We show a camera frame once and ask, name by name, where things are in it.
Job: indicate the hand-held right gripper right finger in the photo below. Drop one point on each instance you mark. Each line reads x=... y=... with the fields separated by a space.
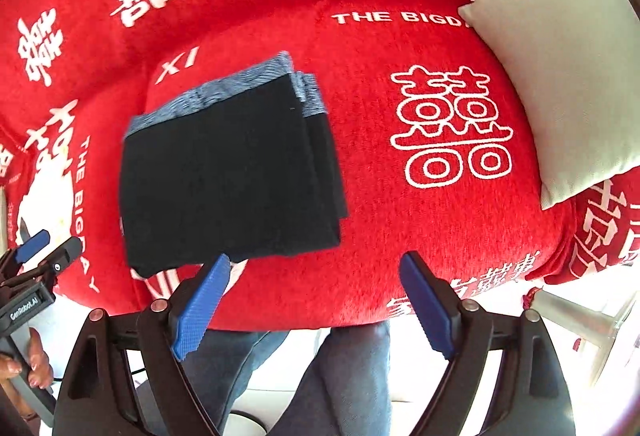
x=427 y=306

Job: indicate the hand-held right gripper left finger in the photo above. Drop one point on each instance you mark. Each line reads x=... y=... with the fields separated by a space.
x=200 y=311

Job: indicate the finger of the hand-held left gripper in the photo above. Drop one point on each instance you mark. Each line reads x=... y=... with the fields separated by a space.
x=62 y=256
x=32 y=246

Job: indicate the black pants with grey waistband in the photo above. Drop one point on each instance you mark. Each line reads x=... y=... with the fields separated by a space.
x=225 y=176

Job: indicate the person's left hand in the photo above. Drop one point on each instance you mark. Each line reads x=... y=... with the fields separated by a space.
x=40 y=363

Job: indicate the person's leg in jeans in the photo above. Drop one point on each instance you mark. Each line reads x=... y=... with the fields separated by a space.
x=235 y=366
x=345 y=381

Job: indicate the red printed blanket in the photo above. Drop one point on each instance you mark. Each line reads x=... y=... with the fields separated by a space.
x=400 y=216

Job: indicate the silver metal stand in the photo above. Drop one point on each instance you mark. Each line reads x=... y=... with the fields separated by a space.
x=580 y=321

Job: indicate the red printed cushion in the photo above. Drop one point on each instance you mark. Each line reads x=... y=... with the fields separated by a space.
x=600 y=231

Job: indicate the grey cushion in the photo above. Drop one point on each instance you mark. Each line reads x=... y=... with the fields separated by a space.
x=565 y=76

